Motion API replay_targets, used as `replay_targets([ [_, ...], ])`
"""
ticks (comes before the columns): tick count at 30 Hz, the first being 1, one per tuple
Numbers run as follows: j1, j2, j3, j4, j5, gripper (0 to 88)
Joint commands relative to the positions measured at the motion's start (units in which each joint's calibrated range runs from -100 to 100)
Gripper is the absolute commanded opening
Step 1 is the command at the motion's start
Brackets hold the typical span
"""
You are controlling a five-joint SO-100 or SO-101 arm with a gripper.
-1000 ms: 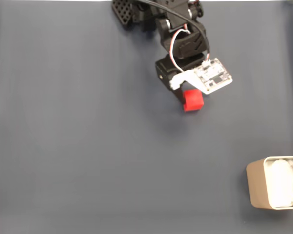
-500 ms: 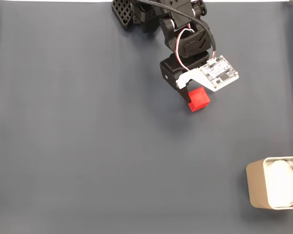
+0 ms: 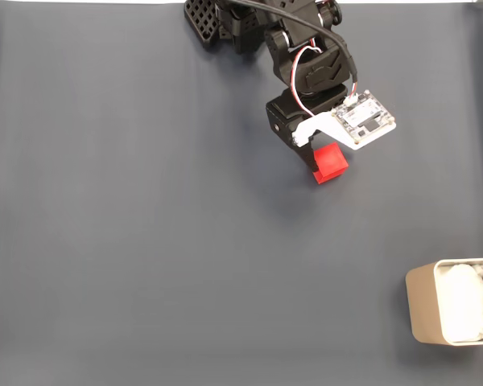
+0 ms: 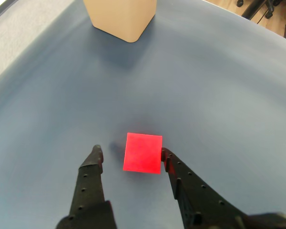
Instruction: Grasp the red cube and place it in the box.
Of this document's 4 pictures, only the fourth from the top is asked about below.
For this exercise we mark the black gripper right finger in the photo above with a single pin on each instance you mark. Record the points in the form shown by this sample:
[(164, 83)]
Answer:
[(195, 202)]

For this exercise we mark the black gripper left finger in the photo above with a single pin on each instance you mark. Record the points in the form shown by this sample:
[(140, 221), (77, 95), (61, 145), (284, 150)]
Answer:
[(89, 186)]

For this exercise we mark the red cube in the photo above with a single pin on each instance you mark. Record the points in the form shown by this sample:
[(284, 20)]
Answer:
[(143, 152)]

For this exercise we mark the beige box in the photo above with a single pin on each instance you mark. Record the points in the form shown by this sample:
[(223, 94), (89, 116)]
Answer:
[(121, 16)]

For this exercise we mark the blue-grey table mat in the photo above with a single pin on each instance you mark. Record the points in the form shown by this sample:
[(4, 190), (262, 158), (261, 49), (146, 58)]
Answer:
[(205, 95)]

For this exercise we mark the black office chair base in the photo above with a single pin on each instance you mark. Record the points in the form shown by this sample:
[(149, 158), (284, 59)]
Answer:
[(255, 6)]

